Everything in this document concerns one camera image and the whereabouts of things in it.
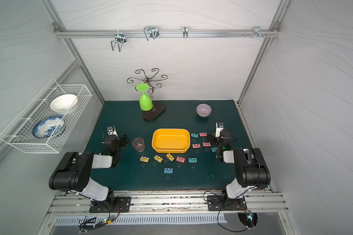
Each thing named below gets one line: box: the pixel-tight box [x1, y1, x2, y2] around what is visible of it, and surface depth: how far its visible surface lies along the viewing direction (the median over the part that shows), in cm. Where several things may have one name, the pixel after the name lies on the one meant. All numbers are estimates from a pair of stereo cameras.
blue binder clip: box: [163, 167, 174, 180], surface depth 85 cm
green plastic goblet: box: [135, 82, 153, 112], surface depth 91 cm
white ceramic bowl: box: [50, 94, 78, 116], surface depth 73 cm
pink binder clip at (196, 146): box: [192, 143, 201, 154], surface depth 95 cm
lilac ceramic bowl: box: [196, 103, 212, 118], surface depth 113 cm
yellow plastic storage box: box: [151, 128, 191, 154], surface depth 98 cm
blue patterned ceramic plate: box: [32, 115, 66, 139], surface depth 65 cm
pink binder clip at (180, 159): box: [176, 156, 186, 168], surface depth 90 cm
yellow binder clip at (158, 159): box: [152, 154, 164, 166], surface depth 90 cm
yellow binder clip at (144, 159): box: [139, 156, 150, 167], surface depth 90 cm
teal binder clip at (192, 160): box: [188, 157, 198, 169], surface depth 90 cm
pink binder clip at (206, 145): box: [202, 141, 211, 152], surface depth 97 cm
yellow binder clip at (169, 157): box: [164, 153, 175, 164], surface depth 92 cm
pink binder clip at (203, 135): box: [199, 132, 208, 141], surface depth 101 cm
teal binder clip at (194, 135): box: [190, 133, 199, 142], surface depth 100 cm
